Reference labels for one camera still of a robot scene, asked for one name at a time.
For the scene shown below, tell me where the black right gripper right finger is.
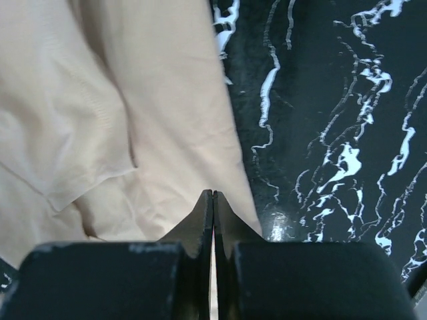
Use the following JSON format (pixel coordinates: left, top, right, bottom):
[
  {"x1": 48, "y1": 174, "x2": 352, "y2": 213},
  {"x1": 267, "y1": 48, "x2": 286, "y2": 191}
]
[{"x1": 213, "y1": 192, "x2": 416, "y2": 319}]

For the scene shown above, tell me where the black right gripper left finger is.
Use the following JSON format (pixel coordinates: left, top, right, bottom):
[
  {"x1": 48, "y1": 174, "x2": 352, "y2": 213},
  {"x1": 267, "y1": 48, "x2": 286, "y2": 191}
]
[{"x1": 1, "y1": 190, "x2": 213, "y2": 319}]

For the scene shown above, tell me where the beige t-shirt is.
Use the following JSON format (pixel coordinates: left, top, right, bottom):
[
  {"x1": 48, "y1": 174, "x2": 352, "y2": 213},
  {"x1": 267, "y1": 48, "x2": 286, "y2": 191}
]
[{"x1": 1, "y1": 1, "x2": 261, "y2": 267}]

